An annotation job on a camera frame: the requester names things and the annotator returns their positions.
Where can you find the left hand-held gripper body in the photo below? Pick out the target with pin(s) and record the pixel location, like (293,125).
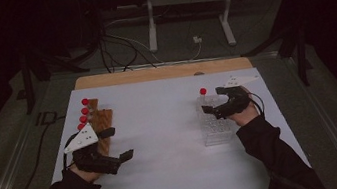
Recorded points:
(83,139)

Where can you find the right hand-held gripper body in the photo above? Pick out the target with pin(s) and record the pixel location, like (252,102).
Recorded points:
(238,80)

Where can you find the wooden test tube rack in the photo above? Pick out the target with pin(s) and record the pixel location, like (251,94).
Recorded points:
(104,119)

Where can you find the clear plastic test tube rack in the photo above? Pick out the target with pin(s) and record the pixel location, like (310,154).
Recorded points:
(216,134)

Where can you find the person's right hand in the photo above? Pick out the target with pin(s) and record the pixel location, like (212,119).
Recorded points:
(244,117)

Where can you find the person's left hand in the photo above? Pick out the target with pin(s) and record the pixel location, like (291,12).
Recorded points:
(88,177)

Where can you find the white table mat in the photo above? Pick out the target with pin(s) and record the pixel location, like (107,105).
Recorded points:
(163,142)

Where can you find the white plug adapter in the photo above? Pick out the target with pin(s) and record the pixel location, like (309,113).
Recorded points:
(197,39)

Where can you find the black stand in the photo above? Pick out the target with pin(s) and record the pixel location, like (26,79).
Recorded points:
(28,91)
(301,54)

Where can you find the white metal stand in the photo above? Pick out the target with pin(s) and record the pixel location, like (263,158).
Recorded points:
(151,26)

